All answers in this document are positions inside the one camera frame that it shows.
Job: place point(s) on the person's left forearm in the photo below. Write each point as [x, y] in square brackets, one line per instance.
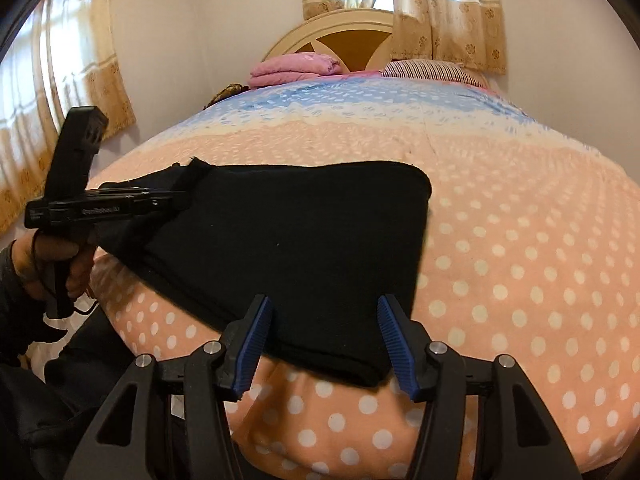
[12, 305]

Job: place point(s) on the beige floral window curtain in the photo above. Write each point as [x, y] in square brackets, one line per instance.
[450, 25]
[100, 85]

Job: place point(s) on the brown patterned bag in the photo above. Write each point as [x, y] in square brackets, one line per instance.
[227, 92]

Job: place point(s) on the black pants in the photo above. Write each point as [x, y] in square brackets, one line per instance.
[300, 250]

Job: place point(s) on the striped pillow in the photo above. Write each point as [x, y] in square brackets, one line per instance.
[430, 71]

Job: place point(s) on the person's left hand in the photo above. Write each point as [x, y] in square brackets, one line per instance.
[80, 270]

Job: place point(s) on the pink bed sheet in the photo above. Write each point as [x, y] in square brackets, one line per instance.
[360, 73]

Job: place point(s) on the cream wooden headboard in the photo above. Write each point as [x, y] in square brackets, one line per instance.
[345, 42]

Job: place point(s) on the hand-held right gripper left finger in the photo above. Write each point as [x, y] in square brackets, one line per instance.
[252, 345]

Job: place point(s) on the person's dark clothing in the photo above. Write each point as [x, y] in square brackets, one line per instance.
[50, 410]

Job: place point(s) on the polka dot bed blanket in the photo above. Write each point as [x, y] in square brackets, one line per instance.
[500, 210]

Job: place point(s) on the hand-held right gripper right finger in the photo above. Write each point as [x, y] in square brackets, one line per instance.
[397, 345]

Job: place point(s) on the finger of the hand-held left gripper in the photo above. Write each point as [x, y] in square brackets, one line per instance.
[160, 199]

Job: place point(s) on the pink folded blanket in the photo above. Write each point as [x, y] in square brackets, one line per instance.
[295, 67]

